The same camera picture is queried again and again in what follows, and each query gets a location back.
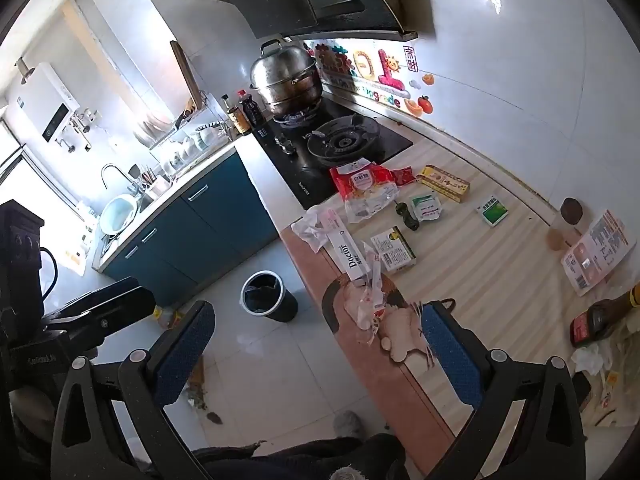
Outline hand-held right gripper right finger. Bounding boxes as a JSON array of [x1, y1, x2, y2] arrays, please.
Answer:
[[420, 300, 601, 480]]

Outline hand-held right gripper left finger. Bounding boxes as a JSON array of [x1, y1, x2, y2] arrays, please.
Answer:
[[50, 300, 217, 480]]

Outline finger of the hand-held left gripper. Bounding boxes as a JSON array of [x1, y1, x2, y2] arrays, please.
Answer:
[[42, 276, 157, 343]]

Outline clear printed plastic wrapper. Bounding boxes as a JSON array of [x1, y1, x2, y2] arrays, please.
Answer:
[[350, 255, 396, 346]]

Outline white round trash bin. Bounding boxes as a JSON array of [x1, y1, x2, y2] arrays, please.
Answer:
[[241, 270, 299, 323]]

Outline long white box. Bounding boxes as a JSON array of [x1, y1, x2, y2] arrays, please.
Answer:
[[322, 210, 381, 283]]

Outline small green and white box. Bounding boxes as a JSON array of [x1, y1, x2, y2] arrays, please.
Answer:
[[475, 195, 510, 228]]

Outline yellow and red box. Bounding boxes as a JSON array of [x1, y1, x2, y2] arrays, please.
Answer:
[[417, 165, 472, 204]]

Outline white paper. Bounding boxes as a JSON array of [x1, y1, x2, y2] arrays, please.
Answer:
[[291, 205, 341, 253]]

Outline oil bottle with yellow label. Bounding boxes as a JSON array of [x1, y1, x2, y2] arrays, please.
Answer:
[[152, 305, 186, 331]]

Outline green vegetable scraps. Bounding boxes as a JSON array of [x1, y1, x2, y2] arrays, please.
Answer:
[[185, 355, 211, 411]]

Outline white basin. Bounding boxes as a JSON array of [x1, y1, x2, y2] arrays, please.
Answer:
[[99, 195, 141, 236]]

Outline black bin liner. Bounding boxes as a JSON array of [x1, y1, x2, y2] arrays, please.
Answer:
[[244, 276, 282, 313]]

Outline blue sink cabinet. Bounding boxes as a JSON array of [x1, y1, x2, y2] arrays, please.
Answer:
[[102, 152, 281, 306]]

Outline utensil holder with chopsticks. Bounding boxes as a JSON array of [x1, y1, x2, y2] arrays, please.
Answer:
[[135, 162, 173, 198]]

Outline chrome faucet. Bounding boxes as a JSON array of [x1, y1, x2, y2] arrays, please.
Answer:
[[100, 162, 138, 196]]

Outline black flat object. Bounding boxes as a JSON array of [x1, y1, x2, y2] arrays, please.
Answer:
[[570, 372, 593, 408]]

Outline crumpled white tissue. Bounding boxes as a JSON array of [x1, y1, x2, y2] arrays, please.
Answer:
[[571, 342, 613, 376]]

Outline small dark green bottle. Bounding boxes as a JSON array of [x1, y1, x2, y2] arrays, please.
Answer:
[[394, 201, 421, 232]]

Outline green and white sachet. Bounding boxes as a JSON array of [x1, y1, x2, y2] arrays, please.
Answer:
[[411, 193, 445, 222]]

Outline dark bottle with red label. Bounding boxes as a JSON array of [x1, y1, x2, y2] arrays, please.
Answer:
[[570, 285, 640, 350]]

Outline person's black trouser leg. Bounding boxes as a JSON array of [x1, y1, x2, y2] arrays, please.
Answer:
[[192, 435, 416, 480]]

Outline small white sachet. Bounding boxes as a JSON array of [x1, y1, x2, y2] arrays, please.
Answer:
[[597, 370, 621, 411]]

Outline metal dish rack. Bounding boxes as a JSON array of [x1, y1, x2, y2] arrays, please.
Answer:
[[132, 105, 236, 173]]

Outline white water heater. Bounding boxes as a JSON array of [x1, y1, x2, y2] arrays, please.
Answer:
[[5, 62, 81, 143]]

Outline cream cloth bag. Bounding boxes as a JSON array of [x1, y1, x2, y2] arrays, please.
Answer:
[[580, 310, 640, 428]]

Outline pink printed leaflet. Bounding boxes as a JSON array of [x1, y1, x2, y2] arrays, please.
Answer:
[[560, 209, 637, 297]]

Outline glass jar with brown lid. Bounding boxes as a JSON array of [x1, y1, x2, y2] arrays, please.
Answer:
[[547, 197, 583, 251]]

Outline red and white snack bag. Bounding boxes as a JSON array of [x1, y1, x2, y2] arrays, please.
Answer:
[[329, 159, 417, 223]]

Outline black gas cooktop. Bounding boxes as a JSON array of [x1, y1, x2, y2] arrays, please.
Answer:
[[252, 97, 414, 211]]

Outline brown sauce bottle black cap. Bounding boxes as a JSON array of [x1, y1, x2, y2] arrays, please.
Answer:
[[221, 94, 252, 137]]

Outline wooden cutting board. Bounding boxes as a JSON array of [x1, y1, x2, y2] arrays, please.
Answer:
[[169, 40, 203, 116]]

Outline dark sauce bottle red cap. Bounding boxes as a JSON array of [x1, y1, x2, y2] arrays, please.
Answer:
[[237, 89, 266, 128]]

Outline stainless steel steamer pot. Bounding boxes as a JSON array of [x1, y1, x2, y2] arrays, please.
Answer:
[[248, 39, 325, 117]]

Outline black cable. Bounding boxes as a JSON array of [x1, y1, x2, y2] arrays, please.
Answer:
[[39, 246, 59, 302]]

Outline colourful wall stickers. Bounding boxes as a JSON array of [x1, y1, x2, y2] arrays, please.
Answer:
[[306, 42, 436, 118]]

